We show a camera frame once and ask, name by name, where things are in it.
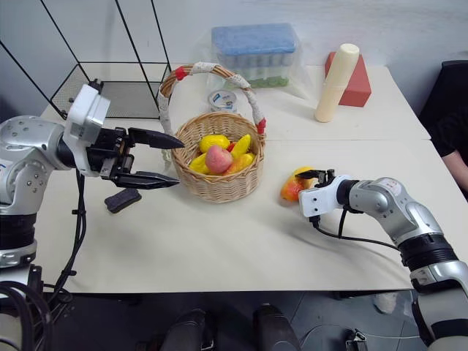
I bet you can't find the person in black clothing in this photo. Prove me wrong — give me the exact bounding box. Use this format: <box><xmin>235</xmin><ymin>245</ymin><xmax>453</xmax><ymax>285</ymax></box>
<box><xmin>418</xmin><ymin>59</ymin><xmax>468</xmax><ymax>203</ymax></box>

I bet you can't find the orange yellow toy mango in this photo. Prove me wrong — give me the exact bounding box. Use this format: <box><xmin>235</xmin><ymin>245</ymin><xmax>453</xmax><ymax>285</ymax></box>
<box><xmin>222</xmin><ymin>153</ymin><xmax>256</xmax><ymax>176</ymax></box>

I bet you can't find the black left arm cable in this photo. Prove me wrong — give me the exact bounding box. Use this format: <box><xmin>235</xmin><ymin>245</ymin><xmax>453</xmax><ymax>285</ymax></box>
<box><xmin>43</xmin><ymin>170</ymin><xmax>88</xmax><ymax>304</ymax></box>

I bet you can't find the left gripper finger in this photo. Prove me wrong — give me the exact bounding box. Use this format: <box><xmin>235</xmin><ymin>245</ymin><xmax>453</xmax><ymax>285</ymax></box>
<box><xmin>109</xmin><ymin>170</ymin><xmax>181</xmax><ymax>190</ymax></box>
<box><xmin>127</xmin><ymin>127</ymin><xmax>186</xmax><ymax>150</ymax></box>

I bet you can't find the cream cylinder tube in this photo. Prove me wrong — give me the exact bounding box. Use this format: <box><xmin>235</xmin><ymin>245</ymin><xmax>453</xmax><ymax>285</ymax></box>
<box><xmin>314</xmin><ymin>43</ymin><xmax>361</xmax><ymax>124</ymax></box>

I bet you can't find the pink toy peach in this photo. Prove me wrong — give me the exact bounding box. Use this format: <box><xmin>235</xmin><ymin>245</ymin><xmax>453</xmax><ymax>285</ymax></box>
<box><xmin>205</xmin><ymin>145</ymin><xmax>234</xmax><ymax>173</ymax></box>

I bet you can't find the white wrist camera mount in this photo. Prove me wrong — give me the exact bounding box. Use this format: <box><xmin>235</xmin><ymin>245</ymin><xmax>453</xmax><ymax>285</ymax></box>
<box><xmin>62</xmin><ymin>83</ymin><xmax>112</xmax><ymax>178</ymax></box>
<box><xmin>298</xmin><ymin>175</ymin><xmax>354</xmax><ymax>219</ymax></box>

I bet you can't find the black cable bundle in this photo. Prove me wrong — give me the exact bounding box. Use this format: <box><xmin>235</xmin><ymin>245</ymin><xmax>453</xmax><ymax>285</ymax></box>
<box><xmin>0</xmin><ymin>265</ymin><xmax>74</xmax><ymax>351</ymax></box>

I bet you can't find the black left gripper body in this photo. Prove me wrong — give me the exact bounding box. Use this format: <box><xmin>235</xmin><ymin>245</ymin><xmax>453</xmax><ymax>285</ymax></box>
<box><xmin>86</xmin><ymin>127</ymin><xmax>135</xmax><ymax>181</ymax></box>

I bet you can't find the yellow toy banana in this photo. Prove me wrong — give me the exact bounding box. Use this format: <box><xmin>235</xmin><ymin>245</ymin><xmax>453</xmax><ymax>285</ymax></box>
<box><xmin>230</xmin><ymin>133</ymin><xmax>253</xmax><ymax>159</ymax></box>

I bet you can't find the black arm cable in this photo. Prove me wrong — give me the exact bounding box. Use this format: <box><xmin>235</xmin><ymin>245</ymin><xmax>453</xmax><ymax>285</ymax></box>
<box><xmin>43</xmin><ymin>170</ymin><xmax>88</xmax><ymax>304</ymax></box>
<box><xmin>309</xmin><ymin>204</ymin><xmax>404</xmax><ymax>254</ymax></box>

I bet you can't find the black wire rack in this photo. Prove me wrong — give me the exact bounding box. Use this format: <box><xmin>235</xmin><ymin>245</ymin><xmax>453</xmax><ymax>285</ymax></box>
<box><xmin>0</xmin><ymin>0</ymin><xmax>173</xmax><ymax>121</ymax></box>

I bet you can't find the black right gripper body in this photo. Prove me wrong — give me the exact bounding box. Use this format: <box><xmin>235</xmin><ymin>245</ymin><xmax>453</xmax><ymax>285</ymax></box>
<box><xmin>312</xmin><ymin>168</ymin><xmax>336</xmax><ymax>189</ymax></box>

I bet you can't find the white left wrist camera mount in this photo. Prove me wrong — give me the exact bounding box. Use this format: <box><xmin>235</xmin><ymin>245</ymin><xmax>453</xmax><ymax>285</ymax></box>
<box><xmin>62</xmin><ymin>83</ymin><xmax>112</xmax><ymax>178</ymax></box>

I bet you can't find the dark rounded shape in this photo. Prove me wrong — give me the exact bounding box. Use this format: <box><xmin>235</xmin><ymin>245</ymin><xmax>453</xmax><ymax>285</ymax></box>
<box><xmin>159</xmin><ymin>308</ymin><xmax>214</xmax><ymax>351</ymax></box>

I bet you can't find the yellow toy lemon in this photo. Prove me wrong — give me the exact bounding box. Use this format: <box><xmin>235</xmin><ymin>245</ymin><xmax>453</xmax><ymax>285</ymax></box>
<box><xmin>198</xmin><ymin>135</ymin><xmax>231</xmax><ymax>154</ymax></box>

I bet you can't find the red block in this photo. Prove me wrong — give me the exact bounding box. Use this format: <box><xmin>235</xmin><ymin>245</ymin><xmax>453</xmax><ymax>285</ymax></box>
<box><xmin>324</xmin><ymin>51</ymin><xmax>372</xmax><ymax>108</ymax></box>

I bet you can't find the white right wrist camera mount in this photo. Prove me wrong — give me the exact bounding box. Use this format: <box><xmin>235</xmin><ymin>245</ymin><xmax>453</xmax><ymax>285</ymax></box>
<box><xmin>298</xmin><ymin>175</ymin><xmax>354</xmax><ymax>219</ymax></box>

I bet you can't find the wicker basket with handle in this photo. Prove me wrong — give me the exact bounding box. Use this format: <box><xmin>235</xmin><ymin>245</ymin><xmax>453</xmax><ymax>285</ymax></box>
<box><xmin>158</xmin><ymin>62</ymin><xmax>268</xmax><ymax>202</ymax></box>

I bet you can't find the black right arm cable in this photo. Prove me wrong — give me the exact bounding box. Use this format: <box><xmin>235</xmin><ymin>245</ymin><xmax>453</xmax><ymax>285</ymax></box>
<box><xmin>309</xmin><ymin>204</ymin><xmax>404</xmax><ymax>254</ymax></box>

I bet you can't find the clear box with blue lid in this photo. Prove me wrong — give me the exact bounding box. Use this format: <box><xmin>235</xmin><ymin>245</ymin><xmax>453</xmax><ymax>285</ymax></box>
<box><xmin>211</xmin><ymin>23</ymin><xmax>299</xmax><ymax>89</ymax></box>

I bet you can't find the red yellow toy mango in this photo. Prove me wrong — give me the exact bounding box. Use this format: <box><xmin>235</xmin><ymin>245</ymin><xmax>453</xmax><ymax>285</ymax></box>
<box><xmin>280</xmin><ymin>166</ymin><xmax>320</xmax><ymax>203</ymax></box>

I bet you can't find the black whiteboard eraser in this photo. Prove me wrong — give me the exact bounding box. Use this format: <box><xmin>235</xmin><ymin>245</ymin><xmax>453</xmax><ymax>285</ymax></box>
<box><xmin>104</xmin><ymin>189</ymin><xmax>143</xmax><ymax>214</ymax></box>

